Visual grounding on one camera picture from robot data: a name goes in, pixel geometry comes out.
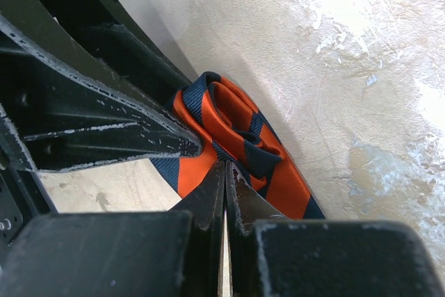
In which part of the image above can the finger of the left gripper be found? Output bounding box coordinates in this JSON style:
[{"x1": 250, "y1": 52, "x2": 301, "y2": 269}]
[
  {"x1": 48, "y1": 0, "x2": 190, "y2": 104},
  {"x1": 1, "y1": 17, "x2": 202, "y2": 172}
]

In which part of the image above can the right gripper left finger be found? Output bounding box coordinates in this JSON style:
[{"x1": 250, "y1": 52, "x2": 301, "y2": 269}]
[{"x1": 1, "y1": 163, "x2": 225, "y2": 296}]

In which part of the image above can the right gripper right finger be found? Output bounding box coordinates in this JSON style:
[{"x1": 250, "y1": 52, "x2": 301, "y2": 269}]
[{"x1": 225, "y1": 163, "x2": 444, "y2": 296}]

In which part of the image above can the orange navy striped tie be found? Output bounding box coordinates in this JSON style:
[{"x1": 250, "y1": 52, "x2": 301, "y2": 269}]
[{"x1": 151, "y1": 72, "x2": 325, "y2": 219}]

